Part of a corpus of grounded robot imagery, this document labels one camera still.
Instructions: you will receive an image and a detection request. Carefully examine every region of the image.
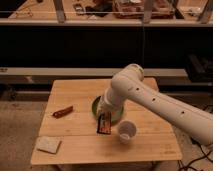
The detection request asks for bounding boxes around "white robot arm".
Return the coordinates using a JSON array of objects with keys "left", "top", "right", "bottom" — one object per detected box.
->
[{"left": 99, "top": 64, "right": 213, "bottom": 148}]

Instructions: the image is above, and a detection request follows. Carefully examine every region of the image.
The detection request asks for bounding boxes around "green round plate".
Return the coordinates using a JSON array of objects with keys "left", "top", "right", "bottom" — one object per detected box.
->
[{"left": 92, "top": 96, "right": 124, "bottom": 124}]

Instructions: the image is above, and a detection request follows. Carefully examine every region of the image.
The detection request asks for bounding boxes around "red brown sausage toy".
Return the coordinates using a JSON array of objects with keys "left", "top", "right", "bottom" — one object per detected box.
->
[{"left": 52, "top": 106, "right": 73, "bottom": 118}]

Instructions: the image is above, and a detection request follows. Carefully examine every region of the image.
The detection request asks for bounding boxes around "black device on shelf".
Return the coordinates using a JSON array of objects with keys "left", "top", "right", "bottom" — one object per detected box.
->
[{"left": 73, "top": 3, "right": 85, "bottom": 15}]

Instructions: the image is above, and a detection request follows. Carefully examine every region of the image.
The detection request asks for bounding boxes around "white paper cup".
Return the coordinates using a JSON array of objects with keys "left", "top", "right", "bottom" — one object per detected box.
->
[{"left": 117, "top": 120, "right": 137, "bottom": 144}]

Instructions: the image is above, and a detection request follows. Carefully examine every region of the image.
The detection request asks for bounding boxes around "red tray on shelf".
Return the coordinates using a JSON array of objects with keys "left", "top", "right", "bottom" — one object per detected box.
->
[{"left": 112, "top": 0, "right": 174, "bottom": 19}]

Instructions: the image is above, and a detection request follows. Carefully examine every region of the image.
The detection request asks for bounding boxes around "white sponge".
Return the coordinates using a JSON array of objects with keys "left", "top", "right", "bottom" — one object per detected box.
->
[{"left": 36, "top": 136, "right": 61, "bottom": 154}]

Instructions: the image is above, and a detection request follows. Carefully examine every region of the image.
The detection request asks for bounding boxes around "background workbench shelf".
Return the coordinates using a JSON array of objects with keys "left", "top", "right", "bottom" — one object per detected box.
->
[{"left": 0, "top": 0, "right": 213, "bottom": 27}]

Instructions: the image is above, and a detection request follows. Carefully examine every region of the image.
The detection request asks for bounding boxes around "wooden table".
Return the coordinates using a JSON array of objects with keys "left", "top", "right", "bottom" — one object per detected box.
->
[{"left": 31, "top": 79, "right": 182, "bottom": 165}]

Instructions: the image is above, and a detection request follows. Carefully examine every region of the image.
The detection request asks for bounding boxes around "black cable on floor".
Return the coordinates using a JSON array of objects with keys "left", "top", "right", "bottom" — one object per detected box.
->
[{"left": 178, "top": 138, "right": 213, "bottom": 171}]

